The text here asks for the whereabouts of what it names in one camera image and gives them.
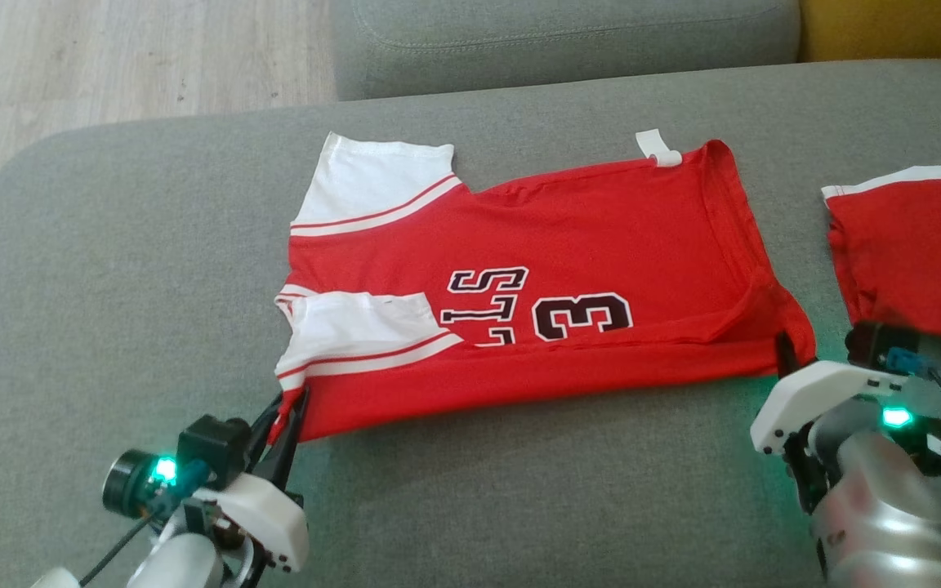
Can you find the grey piped sofa cushion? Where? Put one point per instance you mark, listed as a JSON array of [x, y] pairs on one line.
[[560, 41]]

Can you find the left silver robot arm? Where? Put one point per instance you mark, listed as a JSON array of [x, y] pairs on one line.
[[176, 567]]

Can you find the red white-trimmed shorts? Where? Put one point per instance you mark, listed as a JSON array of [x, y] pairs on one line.
[[912, 253]]

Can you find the large grey sofa seat cushion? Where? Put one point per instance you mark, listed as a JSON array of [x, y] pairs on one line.
[[152, 269]]

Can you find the red number print jersey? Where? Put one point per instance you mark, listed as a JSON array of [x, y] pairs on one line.
[[601, 245]]

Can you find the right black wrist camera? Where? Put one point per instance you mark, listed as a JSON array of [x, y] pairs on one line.
[[875, 343]]

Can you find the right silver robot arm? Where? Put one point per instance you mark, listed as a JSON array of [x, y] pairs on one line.
[[879, 506]]

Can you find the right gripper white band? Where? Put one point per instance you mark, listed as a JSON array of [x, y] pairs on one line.
[[813, 388]]

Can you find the yellow cushion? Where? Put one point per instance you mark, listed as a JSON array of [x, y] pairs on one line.
[[895, 28]]

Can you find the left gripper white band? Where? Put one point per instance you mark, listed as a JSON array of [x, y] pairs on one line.
[[270, 518]]

